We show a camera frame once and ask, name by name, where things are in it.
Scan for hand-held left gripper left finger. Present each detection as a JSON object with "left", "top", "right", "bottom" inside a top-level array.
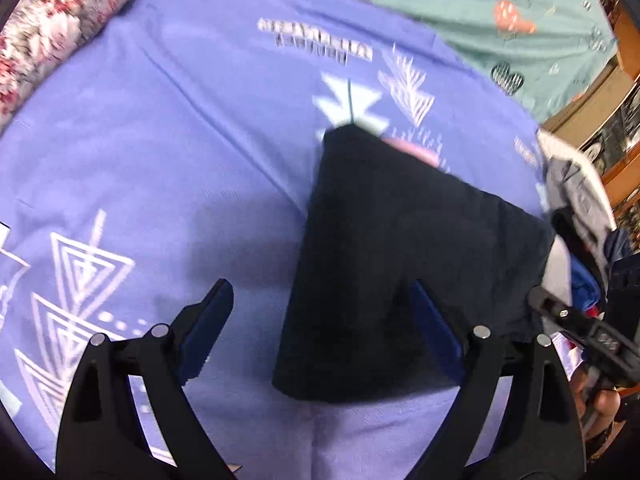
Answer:
[{"left": 55, "top": 277, "right": 235, "bottom": 480}]

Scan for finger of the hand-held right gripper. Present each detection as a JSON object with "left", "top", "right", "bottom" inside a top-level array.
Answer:
[{"left": 529, "top": 286, "right": 596, "bottom": 335}]

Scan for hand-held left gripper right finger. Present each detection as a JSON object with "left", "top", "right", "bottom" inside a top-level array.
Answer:
[{"left": 410, "top": 279, "right": 586, "bottom": 480}]

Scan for dark navy pants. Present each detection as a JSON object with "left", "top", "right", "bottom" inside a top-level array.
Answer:
[{"left": 272, "top": 126, "right": 557, "bottom": 405}]

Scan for person's right hand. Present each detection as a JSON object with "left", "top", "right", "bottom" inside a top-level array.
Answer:
[{"left": 570, "top": 366, "right": 626, "bottom": 441}]

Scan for blue garment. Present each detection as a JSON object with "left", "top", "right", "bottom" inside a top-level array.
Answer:
[{"left": 570, "top": 260, "right": 608, "bottom": 311}]

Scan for black garment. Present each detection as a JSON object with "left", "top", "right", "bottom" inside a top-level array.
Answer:
[{"left": 552, "top": 210, "right": 616, "bottom": 271}]

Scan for dark decorated cabinet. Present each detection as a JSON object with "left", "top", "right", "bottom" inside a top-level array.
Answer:
[{"left": 590, "top": 95, "right": 640, "bottom": 221}]

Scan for purple printed bed sheet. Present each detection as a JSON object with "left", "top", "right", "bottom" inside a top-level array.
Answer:
[{"left": 0, "top": 0, "right": 586, "bottom": 480}]

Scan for wooden bed headboard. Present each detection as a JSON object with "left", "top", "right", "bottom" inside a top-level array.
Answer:
[{"left": 542, "top": 5, "right": 640, "bottom": 186}]

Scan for green heart printed sheet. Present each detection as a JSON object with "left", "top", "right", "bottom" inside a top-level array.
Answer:
[{"left": 270, "top": 0, "right": 621, "bottom": 123}]

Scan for floral bolster pillow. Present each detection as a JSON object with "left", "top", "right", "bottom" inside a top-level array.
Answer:
[{"left": 0, "top": 0, "right": 166, "bottom": 131}]

